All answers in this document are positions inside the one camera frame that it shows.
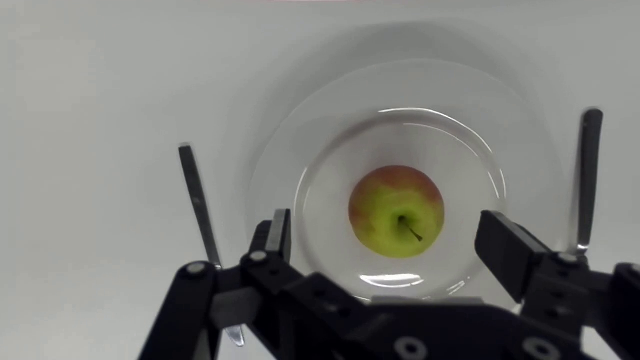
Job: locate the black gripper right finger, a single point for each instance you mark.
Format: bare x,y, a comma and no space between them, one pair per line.
527,263

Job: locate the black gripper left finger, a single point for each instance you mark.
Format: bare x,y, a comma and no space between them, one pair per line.
201,313

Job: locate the green red apple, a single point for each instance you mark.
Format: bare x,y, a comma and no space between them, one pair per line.
397,212

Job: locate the metal table knife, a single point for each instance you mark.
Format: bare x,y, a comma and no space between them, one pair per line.
196,193

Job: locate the white round plate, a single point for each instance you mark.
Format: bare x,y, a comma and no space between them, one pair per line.
401,126

